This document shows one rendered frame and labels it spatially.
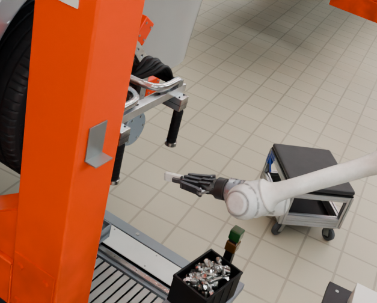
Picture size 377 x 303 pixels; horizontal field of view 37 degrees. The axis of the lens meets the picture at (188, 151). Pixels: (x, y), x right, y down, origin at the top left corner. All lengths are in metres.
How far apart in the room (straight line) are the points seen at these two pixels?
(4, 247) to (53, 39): 0.67
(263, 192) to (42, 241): 0.64
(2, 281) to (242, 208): 0.70
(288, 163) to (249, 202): 1.38
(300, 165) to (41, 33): 2.05
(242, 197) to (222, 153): 1.94
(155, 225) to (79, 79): 1.77
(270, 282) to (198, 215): 0.53
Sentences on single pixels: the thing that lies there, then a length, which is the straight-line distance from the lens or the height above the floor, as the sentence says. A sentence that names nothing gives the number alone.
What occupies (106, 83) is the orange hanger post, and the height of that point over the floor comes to 1.28.
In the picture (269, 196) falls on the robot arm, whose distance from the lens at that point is 1.69.
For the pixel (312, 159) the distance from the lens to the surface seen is 3.14.
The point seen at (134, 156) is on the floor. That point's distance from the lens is 3.34.
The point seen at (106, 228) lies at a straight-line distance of 2.55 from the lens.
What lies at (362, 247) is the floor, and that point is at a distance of 3.27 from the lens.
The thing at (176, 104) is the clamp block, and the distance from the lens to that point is 1.99.
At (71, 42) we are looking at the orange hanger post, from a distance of 1.18.
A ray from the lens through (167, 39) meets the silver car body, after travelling 2.52.
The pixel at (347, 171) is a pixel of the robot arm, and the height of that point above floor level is 1.01.
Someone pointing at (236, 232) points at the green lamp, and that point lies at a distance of 1.92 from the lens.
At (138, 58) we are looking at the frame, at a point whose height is 1.01.
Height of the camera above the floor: 1.84
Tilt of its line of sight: 32 degrees down
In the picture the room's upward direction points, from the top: 15 degrees clockwise
